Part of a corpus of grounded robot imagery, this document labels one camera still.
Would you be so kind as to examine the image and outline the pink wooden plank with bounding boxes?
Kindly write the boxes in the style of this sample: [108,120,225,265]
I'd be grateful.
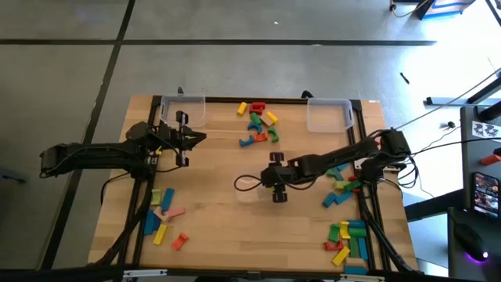
[164,207,186,220]

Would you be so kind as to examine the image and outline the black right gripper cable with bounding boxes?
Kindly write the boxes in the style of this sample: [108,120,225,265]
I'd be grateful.
[233,174,271,193]

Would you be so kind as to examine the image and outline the clear plastic bin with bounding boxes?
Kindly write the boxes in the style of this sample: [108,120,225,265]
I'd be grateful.
[234,175,275,204]
[159,93,207,128]
[306,97,355,134]

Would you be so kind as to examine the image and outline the yellow cable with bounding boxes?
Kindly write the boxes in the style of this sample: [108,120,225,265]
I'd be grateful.
[389,0,430,20]

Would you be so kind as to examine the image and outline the black computer mouse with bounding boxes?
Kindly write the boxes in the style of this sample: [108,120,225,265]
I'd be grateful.
[453,222,490,262]

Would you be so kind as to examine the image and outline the black stand legs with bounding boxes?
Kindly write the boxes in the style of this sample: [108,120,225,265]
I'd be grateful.
[465,76,501,122]

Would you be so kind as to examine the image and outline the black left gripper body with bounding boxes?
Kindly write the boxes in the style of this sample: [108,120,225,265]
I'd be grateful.
[153,110,192,168]

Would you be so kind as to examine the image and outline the smartphone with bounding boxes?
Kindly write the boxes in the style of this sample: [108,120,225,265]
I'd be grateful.
[471,171,501,219]

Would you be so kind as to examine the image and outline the paper with black patterns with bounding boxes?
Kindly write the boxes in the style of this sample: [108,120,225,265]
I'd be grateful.
[471,120,501,139]

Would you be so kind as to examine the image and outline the natural wooden block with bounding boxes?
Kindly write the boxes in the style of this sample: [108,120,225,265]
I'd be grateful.
[153,206,170,223]

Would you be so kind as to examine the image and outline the wide blue wooden block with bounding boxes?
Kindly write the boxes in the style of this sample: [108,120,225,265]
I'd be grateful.
[142,210,161,236]

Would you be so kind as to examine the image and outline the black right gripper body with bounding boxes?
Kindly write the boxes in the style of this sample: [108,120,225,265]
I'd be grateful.
[260,150,294,204]

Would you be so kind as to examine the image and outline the black right arm base cables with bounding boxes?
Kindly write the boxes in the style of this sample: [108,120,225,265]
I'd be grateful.
[391,154,420,189]

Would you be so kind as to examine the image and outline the black left arm base cable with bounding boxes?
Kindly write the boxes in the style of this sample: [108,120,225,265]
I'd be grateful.
[100,170,136,207]

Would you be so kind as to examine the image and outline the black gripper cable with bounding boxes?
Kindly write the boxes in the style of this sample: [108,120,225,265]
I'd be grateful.
[233,174,271,193]
[144,123,183,174]

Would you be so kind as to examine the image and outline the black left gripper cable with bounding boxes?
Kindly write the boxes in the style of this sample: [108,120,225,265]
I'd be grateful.
[144,123,183,174]

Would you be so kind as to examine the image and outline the yellow wooden plank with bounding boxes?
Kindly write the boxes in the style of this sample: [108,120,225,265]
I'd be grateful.
[153,223,168,246]
[331,245,351,267]

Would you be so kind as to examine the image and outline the thin black power cable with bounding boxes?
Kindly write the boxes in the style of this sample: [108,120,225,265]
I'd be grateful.
[410,137,501,157]

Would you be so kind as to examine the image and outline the dark floor object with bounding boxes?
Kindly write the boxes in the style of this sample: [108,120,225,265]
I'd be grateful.
[0,168,28,185]

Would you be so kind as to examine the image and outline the grey stand base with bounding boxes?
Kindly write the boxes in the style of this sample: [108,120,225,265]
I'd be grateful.
[425,96,477,107]

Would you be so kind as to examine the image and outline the silver frame bracket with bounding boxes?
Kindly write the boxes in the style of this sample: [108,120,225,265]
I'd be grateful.
[123,268,168,279]
[339,273,387,282]

